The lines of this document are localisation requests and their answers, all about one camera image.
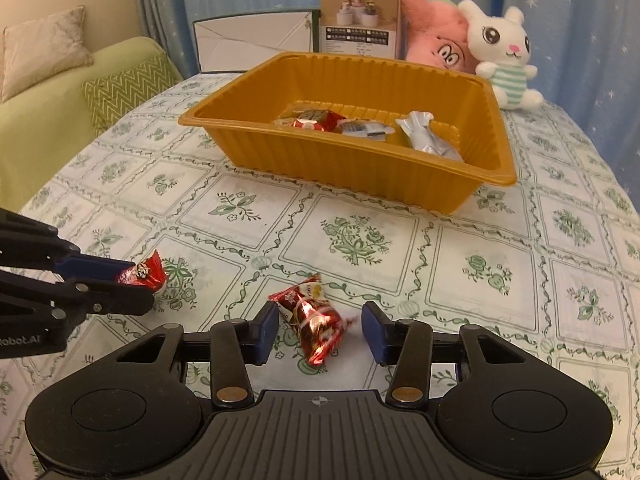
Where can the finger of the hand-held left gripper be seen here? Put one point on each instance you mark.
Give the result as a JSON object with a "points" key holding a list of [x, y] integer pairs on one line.
{"points": [[120, 300], [95, 266]]}

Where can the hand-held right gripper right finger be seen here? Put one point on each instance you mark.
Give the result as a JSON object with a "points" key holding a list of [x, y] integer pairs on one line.
{"points": [[375, 332]]}

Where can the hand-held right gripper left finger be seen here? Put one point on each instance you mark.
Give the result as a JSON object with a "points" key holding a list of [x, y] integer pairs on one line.
{"points": [[267, 332]]}

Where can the small red candy packet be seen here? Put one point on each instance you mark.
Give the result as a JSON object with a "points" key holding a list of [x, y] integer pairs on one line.
{"points": [[142, 272]]}

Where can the red twisted packet white print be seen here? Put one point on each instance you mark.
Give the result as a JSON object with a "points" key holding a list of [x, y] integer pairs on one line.
{"points": [[312, 320]]}

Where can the orange plastic tray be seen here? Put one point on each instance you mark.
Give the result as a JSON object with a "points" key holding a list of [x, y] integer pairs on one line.
{"points": [[350, 170]]}

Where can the dark seaweed packet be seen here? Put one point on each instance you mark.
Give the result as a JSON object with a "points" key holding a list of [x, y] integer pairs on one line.
{"points": [[367, 129]]}

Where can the silver foil packet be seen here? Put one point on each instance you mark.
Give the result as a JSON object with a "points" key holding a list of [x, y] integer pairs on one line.
{"points": [[427, 135]]}

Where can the red packet with gold label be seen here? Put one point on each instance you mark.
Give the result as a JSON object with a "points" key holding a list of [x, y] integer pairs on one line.
{"points": [[320, 120]]}

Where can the green floral tablecloth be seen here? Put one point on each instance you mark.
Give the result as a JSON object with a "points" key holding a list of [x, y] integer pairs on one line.
{"points": [[350, 250]]}

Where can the light green sofa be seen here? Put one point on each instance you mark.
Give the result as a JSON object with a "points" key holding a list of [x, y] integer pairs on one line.
{"points": [[40, 140]]}

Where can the green zigzag cushion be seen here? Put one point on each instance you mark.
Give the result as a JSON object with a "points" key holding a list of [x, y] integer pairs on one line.
{"points": [[130, 90]]}

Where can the beige cushion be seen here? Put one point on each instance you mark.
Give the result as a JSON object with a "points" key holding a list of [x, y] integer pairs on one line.
{"points": [[40, 55]]}

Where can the flat white and green box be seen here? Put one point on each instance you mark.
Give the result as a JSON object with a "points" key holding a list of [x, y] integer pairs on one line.
{"points": [[250, 42]]}

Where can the pink plush toy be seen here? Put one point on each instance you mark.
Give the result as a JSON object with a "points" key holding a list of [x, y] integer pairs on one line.
{"points": [[435, 35]]}

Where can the white bunny plush toy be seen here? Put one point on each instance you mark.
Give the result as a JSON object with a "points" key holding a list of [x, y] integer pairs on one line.
{"points": [[500, 50]]}

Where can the small brown product box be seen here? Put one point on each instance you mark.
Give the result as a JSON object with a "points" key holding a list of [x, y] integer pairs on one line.
{"points": [[360, 20]]}

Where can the blue starred curtain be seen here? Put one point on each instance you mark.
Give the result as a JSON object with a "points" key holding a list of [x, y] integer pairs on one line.
{"points": [[575, 35]]}

